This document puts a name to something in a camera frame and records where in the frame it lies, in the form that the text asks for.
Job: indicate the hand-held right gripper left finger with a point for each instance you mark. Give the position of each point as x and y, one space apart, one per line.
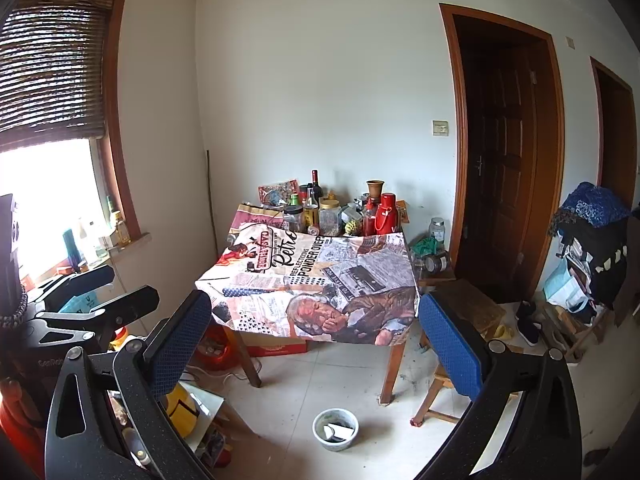
175 345

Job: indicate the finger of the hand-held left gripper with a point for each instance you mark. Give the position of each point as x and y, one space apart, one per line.
132 305
90 280

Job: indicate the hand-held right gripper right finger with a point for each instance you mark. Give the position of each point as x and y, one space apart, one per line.
450 345

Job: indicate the white cardboard box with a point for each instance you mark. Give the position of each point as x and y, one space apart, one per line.
340 431

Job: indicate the white bowl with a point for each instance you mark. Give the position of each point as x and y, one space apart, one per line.
320 442

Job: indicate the light blue packet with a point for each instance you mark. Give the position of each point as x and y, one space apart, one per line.
80 302

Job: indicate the dark blue bottle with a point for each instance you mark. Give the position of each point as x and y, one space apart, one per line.
72 247

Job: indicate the red plastic bag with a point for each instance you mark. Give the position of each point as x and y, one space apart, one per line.
215 350

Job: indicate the wooden stool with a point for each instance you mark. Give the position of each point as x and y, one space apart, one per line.
475 305

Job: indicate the yellow slipper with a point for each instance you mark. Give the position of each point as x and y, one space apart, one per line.
502 332

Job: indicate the yellow oil bottle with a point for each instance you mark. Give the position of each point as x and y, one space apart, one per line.
121 230

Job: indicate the grey glass panel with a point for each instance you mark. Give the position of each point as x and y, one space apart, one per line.
210 410

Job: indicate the wooden table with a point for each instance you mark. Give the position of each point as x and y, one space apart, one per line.
250 360

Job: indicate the black shoe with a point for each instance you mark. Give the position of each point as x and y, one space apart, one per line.
528 327

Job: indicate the dark glass jar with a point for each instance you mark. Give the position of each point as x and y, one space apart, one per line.
436 265

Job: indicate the green cloth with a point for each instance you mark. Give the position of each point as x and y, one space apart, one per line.
422 247

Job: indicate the red cardboard carton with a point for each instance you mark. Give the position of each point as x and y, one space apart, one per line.
277 346

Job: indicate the glass jar with lid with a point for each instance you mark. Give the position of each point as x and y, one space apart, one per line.
437 232

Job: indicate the light blue plastic bag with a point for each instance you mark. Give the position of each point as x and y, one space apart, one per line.
565 285

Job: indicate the thin wooden stick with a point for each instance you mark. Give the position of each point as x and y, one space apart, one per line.
210 200

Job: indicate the printed tablecloth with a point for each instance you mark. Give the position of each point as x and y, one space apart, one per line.
300 285

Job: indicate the orange paper packet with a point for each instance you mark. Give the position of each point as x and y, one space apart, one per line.
404 211

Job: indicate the red thermos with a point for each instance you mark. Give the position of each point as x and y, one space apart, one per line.
387 215

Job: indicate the red sauce bottle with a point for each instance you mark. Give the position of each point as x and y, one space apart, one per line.
370 220

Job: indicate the green custard apple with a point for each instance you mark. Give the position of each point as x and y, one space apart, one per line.
353 227

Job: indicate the brown clay vase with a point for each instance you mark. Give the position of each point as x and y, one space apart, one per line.
375 190

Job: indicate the black clothes pile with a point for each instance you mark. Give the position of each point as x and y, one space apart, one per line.
600 260

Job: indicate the clear plastic jar dark contents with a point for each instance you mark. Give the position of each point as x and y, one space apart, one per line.
293 219

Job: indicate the gold lid plastic jar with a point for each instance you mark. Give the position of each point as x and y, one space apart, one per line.
330 219

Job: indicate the red snack bag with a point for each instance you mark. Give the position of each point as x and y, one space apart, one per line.
277 191

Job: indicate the green cap bottle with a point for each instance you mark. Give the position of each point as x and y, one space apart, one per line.
295 199

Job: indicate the yellow label bottle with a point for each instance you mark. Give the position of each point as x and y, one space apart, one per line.
311 212

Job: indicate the dark wooden door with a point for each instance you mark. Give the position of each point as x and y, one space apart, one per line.
500 160

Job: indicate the blue patterned cloth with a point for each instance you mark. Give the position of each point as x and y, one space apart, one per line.
595 205

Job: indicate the dark wine bottle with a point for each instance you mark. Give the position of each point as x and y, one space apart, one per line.
316 185

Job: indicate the bamboo window blind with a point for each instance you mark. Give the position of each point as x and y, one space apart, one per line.
50 70

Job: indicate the narrow wooden door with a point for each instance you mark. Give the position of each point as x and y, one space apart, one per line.
617 150

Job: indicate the brown wooden window frame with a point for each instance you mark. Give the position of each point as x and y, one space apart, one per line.
120 160

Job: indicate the wall light switch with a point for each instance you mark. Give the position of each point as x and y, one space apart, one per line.
440 127

